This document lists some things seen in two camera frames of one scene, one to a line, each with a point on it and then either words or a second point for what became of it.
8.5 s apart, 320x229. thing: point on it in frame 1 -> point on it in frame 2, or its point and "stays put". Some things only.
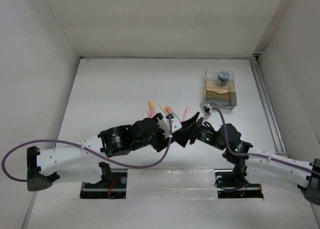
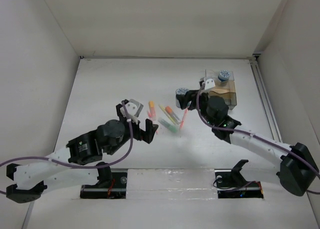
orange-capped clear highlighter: x=169 y=110 stays put
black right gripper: x=182 y=135 -> x=184 y=99
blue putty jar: x=224 y=75 stays put
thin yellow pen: x=163 y=108 stays put
